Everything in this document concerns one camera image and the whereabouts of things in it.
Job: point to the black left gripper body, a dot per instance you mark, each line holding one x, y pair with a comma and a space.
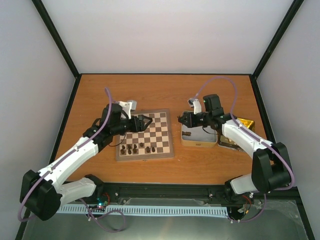
134, 128

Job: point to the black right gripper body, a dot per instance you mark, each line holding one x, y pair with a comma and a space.
204, 122

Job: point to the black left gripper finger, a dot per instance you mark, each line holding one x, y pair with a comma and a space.
143, 126
145, 118

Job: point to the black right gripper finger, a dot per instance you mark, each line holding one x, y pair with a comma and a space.
184, 122
184, 116

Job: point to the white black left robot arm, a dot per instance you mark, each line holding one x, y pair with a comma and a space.
92, 142

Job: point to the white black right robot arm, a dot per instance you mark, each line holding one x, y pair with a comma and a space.
270, 161

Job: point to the small electronics board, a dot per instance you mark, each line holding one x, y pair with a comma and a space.
103, 201

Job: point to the silver tin tray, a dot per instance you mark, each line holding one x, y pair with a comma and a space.
202, 135

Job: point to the wooden chessboard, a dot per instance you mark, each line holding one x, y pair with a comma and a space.
158, 135

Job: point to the gold tin tray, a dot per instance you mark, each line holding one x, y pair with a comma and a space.
233, 137

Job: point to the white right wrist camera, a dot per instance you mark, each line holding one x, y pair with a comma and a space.
195, 104

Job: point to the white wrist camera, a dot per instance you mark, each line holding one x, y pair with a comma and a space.
127, 108
195, 104

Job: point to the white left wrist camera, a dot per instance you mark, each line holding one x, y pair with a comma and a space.
127, 108

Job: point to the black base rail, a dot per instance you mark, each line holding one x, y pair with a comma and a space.
165, 193

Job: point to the light blue cable duct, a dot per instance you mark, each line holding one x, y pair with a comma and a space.
161, 211

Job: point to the black aluminium frame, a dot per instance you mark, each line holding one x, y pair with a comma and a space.
153, 89

